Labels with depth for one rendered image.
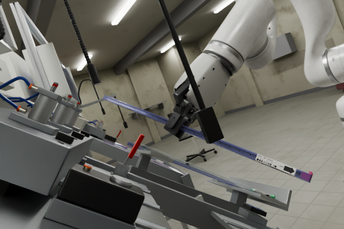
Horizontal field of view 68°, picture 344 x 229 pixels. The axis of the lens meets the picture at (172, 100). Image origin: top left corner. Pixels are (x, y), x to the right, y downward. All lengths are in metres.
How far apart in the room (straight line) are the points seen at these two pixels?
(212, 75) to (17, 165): 0.36
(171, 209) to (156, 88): 10.03
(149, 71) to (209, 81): 10.20
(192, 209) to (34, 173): 0.47
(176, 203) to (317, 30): 0.66
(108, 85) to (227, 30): 9.29
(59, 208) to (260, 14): 0.47
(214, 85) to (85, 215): 0.35
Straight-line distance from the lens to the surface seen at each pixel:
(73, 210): 0.26
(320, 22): 0.93
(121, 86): 9.93
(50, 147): 0.27
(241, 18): 0.55
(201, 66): 0.50
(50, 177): 0.27
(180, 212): 0.68
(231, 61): 0.52
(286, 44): 8.39
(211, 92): 0.52
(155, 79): 10.71
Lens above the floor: 1.13
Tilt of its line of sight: 1 degrees up
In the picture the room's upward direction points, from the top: 21 degrees counter-clockwise
